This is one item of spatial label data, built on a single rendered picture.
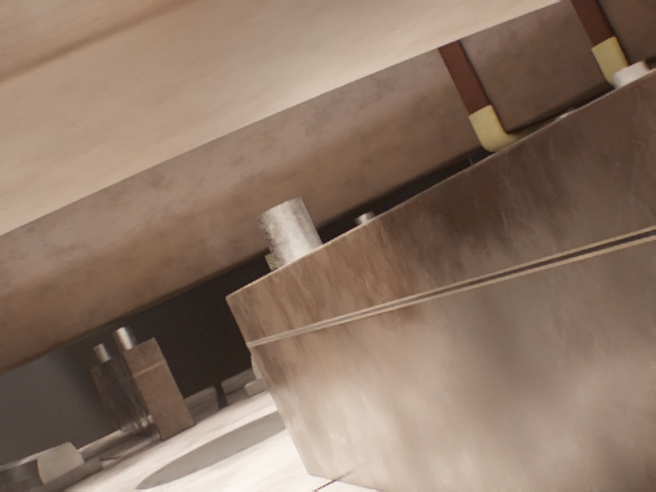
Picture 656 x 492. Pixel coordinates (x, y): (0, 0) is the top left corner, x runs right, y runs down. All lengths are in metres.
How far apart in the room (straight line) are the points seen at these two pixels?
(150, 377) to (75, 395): 2.41
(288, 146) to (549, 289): 4.21
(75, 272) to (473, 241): 4.25
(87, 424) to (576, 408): 5.79
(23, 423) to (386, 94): 2.95
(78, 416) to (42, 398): 0.24
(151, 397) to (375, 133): 1.59
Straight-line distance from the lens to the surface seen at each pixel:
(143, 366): 4.31
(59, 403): 6.65
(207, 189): 5.20
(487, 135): 4.69
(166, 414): 4.31
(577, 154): 0.83
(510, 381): 1.10
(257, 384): 4.42
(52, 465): 4.28
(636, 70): 2.60
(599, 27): 4.24
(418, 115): 4.89
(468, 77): 4.69
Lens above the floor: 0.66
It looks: level
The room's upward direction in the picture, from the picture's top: 25 degrees counter-clockwise
